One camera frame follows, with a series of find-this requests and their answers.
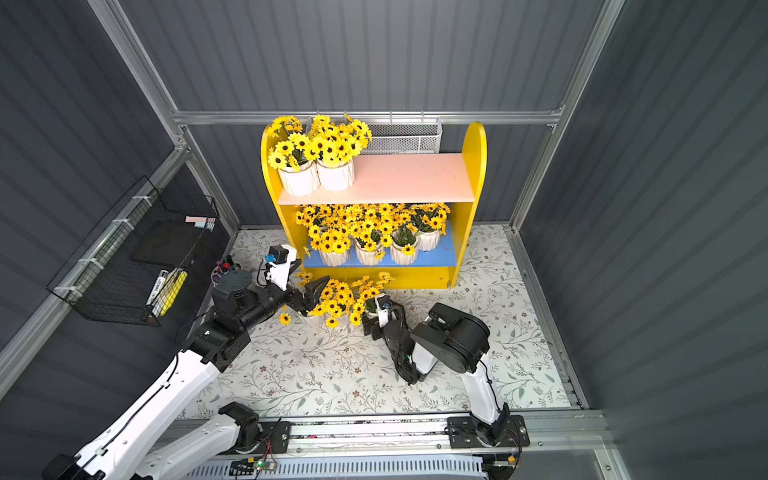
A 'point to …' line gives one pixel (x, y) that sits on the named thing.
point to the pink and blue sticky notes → (201, 221)
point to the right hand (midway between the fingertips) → (379, 306)
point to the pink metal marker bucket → (222, 267)
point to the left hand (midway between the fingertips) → (310, 269)
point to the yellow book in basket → (170, 292)
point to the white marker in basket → (161, 279)
